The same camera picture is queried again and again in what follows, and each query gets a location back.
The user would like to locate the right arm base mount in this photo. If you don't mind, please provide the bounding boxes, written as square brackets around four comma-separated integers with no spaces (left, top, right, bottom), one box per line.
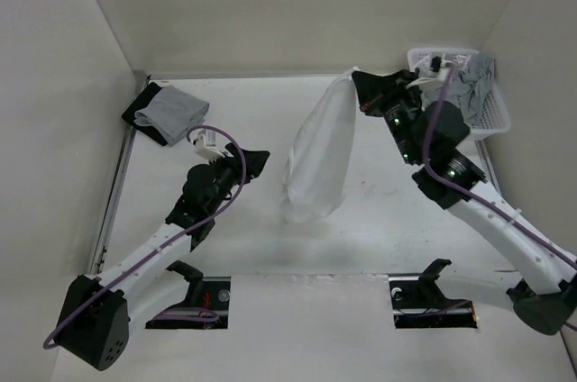
[388,259,478,329]

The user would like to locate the pale pink tank top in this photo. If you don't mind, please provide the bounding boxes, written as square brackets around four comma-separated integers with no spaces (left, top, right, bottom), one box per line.
[443,53,474,70]

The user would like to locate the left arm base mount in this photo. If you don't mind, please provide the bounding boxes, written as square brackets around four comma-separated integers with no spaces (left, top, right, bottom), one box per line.
[145,261,232,330]

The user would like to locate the left aluminium table rail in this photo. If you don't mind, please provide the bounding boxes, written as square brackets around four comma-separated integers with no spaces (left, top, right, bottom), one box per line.
[88,69,151,275]

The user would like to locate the crumpled grey tank top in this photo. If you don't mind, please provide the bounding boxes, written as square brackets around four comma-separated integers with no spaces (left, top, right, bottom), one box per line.
[444,52,496,128]

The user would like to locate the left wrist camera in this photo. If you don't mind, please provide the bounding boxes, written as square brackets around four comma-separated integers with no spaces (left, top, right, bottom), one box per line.
[191,129,224,161]

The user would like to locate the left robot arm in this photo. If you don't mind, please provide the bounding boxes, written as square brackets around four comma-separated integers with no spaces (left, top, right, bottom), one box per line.
[48,143,270,371]

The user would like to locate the right aluminium table rail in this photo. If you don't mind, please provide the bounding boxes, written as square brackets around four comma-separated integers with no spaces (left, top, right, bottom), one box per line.
[474,140,501,194]

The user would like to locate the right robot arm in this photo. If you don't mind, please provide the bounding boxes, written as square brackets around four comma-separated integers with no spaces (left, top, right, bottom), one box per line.
[352,70,576,336]

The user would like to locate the white front cover board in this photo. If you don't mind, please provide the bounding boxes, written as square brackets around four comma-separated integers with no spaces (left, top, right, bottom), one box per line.
[52,276,575,381]

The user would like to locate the folded black tank top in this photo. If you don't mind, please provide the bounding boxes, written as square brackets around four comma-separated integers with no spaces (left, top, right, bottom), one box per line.
[121,82,168,147]

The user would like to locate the aluminium table rail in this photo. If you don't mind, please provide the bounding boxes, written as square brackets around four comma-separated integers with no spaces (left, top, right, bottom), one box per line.
[88,69,151,275]
[474,140,501,194]

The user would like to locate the folded grey tank top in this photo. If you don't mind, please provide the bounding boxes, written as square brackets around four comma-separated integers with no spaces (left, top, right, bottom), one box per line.
[134,86,210,146]

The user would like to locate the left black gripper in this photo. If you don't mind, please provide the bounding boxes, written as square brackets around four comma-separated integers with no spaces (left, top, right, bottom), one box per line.
[206,143,269,214]

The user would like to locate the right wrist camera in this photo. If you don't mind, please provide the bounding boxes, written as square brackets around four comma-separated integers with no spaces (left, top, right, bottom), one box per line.
[408,54,453,91]

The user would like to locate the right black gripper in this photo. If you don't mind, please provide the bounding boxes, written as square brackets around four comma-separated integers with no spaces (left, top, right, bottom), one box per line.
[352,68,423,163]

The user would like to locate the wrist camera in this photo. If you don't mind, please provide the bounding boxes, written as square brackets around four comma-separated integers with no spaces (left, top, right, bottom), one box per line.
[191,129,224,161]
[408,54,453,91]

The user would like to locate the white plastic basket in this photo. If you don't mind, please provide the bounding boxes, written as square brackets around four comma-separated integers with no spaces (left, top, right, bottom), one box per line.
[407,47,511,141]

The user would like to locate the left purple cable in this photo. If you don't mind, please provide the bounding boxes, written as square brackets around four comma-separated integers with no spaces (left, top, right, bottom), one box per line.
[42,125,247,350]

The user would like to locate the white tank top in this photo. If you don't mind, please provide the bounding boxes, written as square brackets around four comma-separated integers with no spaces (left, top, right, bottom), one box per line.
[280,67,358,223]

